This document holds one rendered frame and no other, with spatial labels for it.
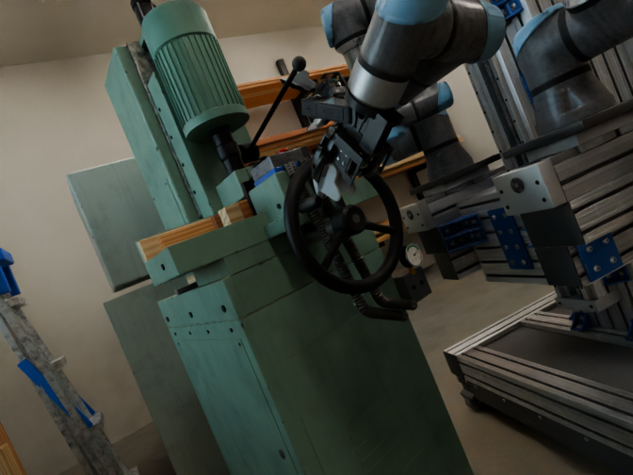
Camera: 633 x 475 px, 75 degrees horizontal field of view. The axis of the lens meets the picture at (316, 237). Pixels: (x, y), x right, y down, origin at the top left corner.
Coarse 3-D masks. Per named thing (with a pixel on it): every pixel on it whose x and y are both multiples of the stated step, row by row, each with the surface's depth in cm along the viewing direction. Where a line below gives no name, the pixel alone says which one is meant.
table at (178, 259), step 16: (368, 192) 111; (320, 208) 89; (336, 208) 91; (240, 224) 88; (256, 224) 90; (272, 224) 87; (304, 224) 98; (192, 240) 82; (208, 240) 83; (224, 240) 85; (240, 240) 87; (256, 240) 89; (160, 256) 84; (176, 256) 79; (192, 256) 81; (208, 256) 83; (224, 256) 85; (160, 272) 88; (176, 272) 79
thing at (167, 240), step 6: (204, 222) 100; (210, 222) 101; (192, 228) 98; (198, 228) 99; (204, 228) 100; (210, 228) 101; (174, 234) 95; (180, 234) 96; (186, 234) 97; (192, 234) 98; (198, 234) 99; (162, 240) 94; (168, 240) 94; (174, 240) 95; (180, 240) 96; (162, 246) 94
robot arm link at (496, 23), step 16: (464, 0) 51; (480, 0) 53; (464, 16) 50; (480, 16) 51; (496, 16) 53; (464, 32) 50; (480, 32) 52; (496, 32) 53; (448, 48) 51; (464, 48) 52; (480, 48) 53; (496, 48) 55; (432, 64) 56; (448, 64) 56; (416, 80) 60; (432, 80) 59
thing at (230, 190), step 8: (248, 168) 105; (232, 176) 104; (240, 176) 104; (248, 176) 105; (224, 184) 109; (232, 184) 106; (224, 192) 110; (232, 192) 107; (240, 192) 104; (224, 200) 112; (232, 200) 109; (240, 200) 107
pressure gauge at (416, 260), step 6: (402, 246) 108; (408, 246) 106; (414, 246) 107; (402, 252) 106; (408, 252) 106; (414, 252) 107; (420, 252) 108; (402, 258) 106; (408, 258) 105; (414, 258) 106; (420, 258) 108; (402, 264) 107; (408, 264) 105; (414, 264) 106; (420, 264) 107; (414, 270) 108
